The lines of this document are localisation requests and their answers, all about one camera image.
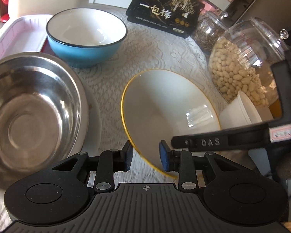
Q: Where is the white plastic tray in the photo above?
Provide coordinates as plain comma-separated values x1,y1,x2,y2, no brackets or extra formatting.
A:
0,14,52,59

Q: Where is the white gold-rimmed bowl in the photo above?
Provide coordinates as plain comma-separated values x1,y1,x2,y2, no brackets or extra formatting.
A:
121,70,221,179

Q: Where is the stainless steel bowl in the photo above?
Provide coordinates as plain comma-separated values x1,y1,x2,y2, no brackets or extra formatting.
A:
0,52,89,197

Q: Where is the blue enamel bowl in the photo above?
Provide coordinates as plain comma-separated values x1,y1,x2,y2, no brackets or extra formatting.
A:
46,7,128,68

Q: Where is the glass jar of peanuts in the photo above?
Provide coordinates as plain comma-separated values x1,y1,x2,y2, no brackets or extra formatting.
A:
208,18,288,107

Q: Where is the small white cup bowl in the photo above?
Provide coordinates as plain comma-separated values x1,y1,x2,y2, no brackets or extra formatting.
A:
219,91,262,129

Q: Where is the glass jar of seeds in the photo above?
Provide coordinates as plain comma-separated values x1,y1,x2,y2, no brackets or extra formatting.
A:
191,11,228,55

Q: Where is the black plum snack bag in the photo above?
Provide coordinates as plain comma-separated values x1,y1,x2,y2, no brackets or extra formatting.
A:
126,0,205,38

